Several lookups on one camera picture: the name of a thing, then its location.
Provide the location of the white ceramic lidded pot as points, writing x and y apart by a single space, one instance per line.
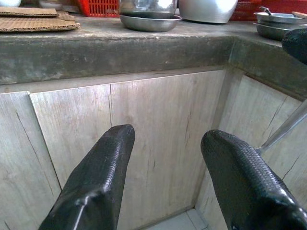
9 2

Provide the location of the deep steel bowl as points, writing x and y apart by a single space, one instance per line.
148 7

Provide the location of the red plastic basket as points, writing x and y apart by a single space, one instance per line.
100 8

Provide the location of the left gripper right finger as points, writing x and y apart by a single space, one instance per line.
249 191

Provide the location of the shallow steel plate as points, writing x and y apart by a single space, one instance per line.
268 31
278 18

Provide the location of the steel dish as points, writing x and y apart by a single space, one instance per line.
149 24

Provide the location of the wooden chopsticks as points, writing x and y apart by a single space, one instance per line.
299 14

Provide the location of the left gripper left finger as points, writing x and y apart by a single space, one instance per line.
96 187

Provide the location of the red plastic basin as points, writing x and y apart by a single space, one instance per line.
275 6

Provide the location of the large aluminium pot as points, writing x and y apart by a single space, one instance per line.
206 10

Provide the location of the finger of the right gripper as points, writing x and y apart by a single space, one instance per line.
297 44

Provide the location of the large corrugated cardboard piece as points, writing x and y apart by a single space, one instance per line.
36 24

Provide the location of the steel spoon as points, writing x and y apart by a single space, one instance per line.
265 9

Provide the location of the small corrugated cardboard piece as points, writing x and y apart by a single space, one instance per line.
26 11

